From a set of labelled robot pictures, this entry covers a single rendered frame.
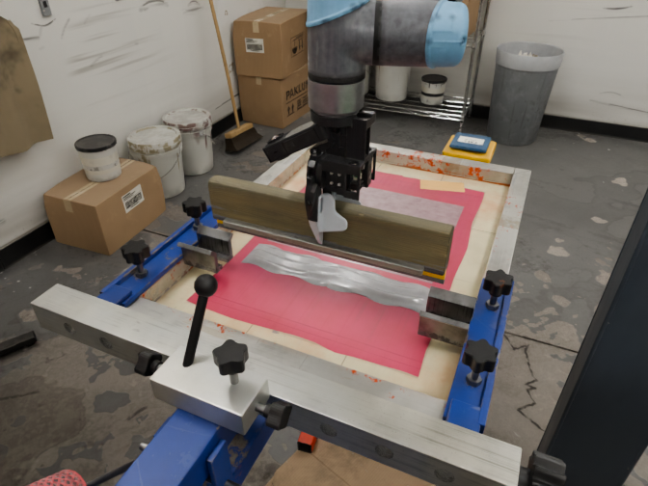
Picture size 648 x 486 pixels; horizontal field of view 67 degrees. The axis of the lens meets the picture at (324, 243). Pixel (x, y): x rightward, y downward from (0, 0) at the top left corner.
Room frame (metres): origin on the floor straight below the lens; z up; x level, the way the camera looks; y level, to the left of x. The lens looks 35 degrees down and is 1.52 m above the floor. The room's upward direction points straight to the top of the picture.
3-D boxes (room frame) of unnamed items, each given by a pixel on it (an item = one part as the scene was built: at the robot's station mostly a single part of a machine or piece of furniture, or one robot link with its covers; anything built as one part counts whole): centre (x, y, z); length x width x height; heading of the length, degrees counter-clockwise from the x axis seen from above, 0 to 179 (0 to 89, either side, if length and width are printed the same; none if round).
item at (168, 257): (0.73, 0.28, 0.98); 0.30 x 0.05 x 0.07; 156
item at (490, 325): (0.51, -0.23, 0.98); 0.30 x 0.05 x 0.07; 156
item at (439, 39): (0.66, -0.12, 1.39); 0.11 x 0.11 x 0.08; 84
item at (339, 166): (0.65, -0.02, 1.23); 0.09 x 0.08 x 0.12; 66
